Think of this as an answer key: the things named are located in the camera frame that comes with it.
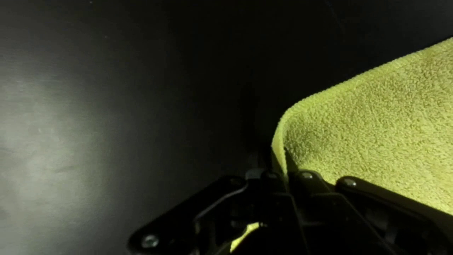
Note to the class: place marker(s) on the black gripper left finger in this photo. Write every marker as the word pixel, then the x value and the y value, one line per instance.
pixel 270 198

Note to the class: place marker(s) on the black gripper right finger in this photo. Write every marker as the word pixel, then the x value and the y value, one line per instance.
pixel 341 216

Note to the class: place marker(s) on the yellow green towel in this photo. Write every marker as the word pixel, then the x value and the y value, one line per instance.
pixel 377 131

